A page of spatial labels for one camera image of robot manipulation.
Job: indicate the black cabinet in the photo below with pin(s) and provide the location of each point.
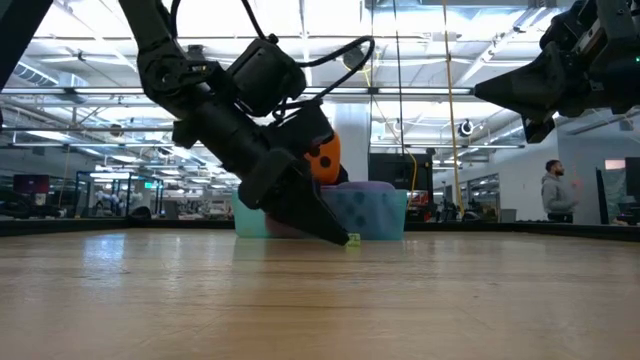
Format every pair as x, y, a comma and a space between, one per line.
395, 170

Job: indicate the black display screen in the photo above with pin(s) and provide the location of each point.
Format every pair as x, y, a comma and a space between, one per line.
633, 177

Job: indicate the maroon display screen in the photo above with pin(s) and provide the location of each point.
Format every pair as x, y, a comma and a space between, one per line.
31, 183

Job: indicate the purple foam die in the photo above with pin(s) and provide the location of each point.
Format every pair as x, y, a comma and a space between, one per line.
370, 215

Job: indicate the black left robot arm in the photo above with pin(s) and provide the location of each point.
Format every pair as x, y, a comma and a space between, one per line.
150, 40

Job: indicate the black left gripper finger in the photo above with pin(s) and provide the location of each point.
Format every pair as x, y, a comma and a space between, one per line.
295, 205

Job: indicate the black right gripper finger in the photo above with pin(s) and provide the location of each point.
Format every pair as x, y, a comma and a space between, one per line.
539, 129
530, 85

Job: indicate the small yellow-green translucent die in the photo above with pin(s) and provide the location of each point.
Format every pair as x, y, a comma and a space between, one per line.
354, 240

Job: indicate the person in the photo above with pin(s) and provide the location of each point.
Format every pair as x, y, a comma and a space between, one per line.
555, 197

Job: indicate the teal plastic bin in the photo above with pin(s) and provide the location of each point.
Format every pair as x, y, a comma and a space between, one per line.
247, 220

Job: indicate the orange foam die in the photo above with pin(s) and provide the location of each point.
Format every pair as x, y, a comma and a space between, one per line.
327, 165

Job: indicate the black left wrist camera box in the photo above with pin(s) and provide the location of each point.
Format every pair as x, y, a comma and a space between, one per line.
265, 75

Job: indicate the long ceiling light bar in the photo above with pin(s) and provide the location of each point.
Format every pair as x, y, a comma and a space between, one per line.
425, 91

